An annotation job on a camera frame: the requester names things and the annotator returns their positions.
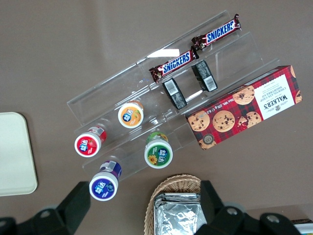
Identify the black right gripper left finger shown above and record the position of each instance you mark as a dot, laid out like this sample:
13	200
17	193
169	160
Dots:
71	208

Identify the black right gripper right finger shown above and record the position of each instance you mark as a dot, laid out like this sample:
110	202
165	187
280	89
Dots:
215	205

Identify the light wicker basket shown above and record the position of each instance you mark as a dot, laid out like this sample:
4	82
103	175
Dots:
171	182

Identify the beige plastic tray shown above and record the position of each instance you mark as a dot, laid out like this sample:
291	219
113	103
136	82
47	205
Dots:
14	154

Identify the blue-lid gum jar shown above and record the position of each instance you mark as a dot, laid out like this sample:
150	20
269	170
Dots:
104	187

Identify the stack of foil trays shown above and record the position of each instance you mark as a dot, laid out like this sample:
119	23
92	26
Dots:
176	215

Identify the red-lid gum jar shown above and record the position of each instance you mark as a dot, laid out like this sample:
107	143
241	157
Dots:
86	144

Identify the green-lid gum jar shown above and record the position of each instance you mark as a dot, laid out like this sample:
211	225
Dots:
158	154

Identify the white plastic snack bin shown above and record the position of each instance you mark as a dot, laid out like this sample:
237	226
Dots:
305	228

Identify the red tartan cookie box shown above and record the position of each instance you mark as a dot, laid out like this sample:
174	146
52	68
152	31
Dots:
244	107

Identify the orange-lid gum jar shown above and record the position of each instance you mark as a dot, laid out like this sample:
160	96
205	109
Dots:
130	116

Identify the small black gum box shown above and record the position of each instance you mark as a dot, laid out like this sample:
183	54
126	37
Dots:
174	94
205	76

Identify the clear acrylic tiered stand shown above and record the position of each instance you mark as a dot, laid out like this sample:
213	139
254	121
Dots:
110	80

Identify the Snickers chocolate bar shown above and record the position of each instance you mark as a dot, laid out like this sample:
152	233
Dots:
174	64
218	31

